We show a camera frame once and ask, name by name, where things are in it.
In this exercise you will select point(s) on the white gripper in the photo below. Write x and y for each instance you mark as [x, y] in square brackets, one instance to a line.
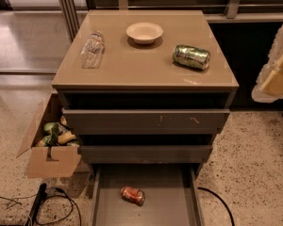
[275, 75]

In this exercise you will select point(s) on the red coke can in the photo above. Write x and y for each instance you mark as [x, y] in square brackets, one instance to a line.
[133, 195]

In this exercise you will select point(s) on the green soda can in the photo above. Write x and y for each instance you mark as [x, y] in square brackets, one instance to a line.
[191, 57]

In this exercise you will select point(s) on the bottom open grey drawer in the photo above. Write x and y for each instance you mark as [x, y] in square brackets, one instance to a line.
[170, 196]

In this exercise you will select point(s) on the tan drawer cabinet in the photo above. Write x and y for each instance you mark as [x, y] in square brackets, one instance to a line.
[145, 76]

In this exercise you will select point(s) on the top grey drawer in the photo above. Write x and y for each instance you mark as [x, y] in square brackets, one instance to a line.
[146, 122]

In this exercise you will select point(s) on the middle grey drawer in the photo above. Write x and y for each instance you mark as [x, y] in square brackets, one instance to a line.
[145, 154]

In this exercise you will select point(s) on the white bowl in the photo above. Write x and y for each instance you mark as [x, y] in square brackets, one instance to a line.
[144, 33]

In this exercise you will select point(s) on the snack items in box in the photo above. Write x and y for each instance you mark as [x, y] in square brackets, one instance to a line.
[57, 133]

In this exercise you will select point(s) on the cardboard box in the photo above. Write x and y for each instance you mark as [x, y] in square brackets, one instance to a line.
[46, 162]

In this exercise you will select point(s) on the black power strip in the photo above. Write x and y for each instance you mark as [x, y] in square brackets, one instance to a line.
[40, 197]

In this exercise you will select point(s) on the metal window frame rail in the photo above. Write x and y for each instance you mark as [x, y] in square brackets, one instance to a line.
[228, 18]

